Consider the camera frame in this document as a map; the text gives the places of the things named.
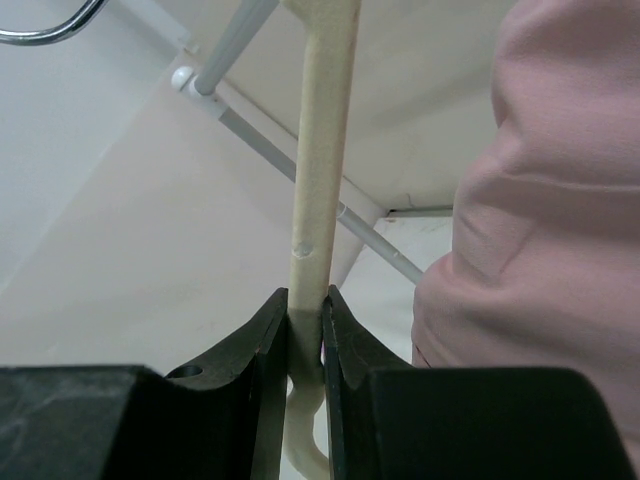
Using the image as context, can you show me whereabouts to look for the pink trousers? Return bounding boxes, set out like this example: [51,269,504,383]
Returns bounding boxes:
[411,0,640,436]

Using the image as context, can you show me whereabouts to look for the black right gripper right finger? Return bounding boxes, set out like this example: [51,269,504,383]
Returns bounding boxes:
[322,288,635,479]

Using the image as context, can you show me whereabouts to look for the tan wooden hanger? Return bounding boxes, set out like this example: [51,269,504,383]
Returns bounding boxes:
[0,0,109,47]

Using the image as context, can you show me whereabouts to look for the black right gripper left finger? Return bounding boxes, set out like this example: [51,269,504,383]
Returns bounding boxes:
[1,288,287,479]

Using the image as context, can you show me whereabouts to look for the white clothes rack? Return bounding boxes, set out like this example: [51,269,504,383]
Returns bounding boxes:
[171,1,422,283]

